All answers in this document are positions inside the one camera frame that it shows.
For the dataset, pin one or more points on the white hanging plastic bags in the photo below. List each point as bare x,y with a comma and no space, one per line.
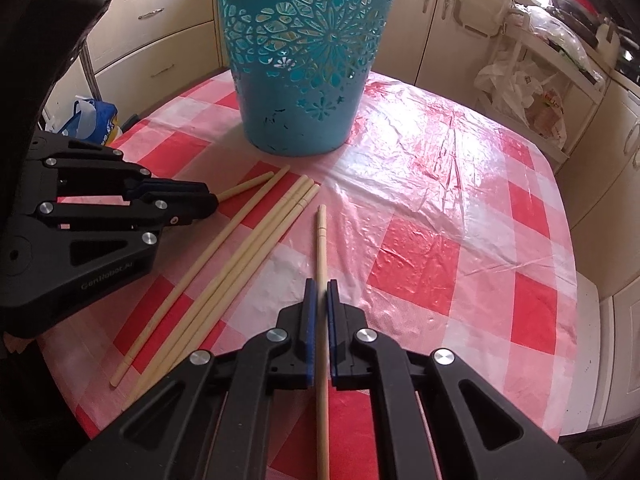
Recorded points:
510,85

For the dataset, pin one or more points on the bundle of three chopsticks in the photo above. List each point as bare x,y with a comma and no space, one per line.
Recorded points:
291,199

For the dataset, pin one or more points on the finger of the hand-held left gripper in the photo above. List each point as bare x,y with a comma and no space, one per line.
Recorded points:
195,207
145,187

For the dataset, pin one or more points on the cream base cabinets with doors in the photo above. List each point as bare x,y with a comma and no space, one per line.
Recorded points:
430,35

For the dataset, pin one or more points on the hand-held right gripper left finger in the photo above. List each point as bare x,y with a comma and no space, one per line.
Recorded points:
310,330

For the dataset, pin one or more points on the white kitchen trolley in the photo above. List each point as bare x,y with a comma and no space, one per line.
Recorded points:
582,80

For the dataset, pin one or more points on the cream panelled door cabinet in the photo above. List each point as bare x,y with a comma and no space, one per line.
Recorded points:
600,170

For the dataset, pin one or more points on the clear plastic bags of vegetables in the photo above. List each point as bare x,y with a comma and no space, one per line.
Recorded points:
555,25

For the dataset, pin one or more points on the white hanging bin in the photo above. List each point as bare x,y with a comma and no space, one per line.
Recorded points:
480,10

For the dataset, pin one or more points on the chrome mop pole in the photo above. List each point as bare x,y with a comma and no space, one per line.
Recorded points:
90,70

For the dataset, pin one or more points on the blue shopping bag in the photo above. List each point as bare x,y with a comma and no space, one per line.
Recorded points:
95,120

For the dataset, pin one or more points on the cream flat drawer cabinet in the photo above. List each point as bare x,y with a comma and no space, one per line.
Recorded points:
160,50

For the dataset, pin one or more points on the white plastic jug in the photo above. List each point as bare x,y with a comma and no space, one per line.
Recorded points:
607,42

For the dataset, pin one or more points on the red white checkered plastic tablecloth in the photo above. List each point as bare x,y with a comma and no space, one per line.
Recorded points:
450,210

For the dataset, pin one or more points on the cream panelled drawer cabinet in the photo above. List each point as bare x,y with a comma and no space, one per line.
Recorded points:
625,360

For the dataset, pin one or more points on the teal perforated plastic basket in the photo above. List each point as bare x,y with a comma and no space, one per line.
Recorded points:
295,110

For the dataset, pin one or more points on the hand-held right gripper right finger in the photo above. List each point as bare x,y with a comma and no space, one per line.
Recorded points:
334,330

